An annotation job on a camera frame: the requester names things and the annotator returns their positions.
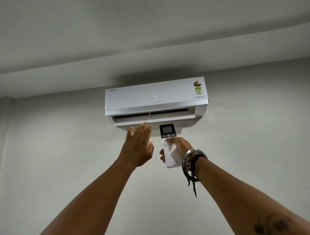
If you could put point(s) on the person's right hand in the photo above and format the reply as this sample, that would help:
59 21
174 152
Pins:
182 147

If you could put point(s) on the person's left hand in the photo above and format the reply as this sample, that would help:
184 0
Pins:
138 150

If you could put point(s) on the person's left little finger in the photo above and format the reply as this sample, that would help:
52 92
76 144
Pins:
130 132

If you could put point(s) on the person's right thumb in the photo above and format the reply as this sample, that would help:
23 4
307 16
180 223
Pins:
174 140

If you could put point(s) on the person's left thumb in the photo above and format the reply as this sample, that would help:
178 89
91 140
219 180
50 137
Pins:
151 147

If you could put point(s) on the person's left middle finger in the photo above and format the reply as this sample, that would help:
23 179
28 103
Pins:
144 129

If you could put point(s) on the white remote control black display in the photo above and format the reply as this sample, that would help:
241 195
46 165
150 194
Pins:
170 155

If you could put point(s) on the person's left forearm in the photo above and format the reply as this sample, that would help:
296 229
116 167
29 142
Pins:
96 193

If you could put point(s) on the person's right forearm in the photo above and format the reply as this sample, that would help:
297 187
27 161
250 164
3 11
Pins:
242 198

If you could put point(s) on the silver metal bangle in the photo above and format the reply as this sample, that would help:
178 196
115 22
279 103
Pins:
186 161

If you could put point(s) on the black thread wristband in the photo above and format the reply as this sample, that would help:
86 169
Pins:
193 174

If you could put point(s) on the colourful round-topped label sticker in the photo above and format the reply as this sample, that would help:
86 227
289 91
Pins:
197 86

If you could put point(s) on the white wall air conditioner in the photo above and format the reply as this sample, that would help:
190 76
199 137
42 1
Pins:
155 95

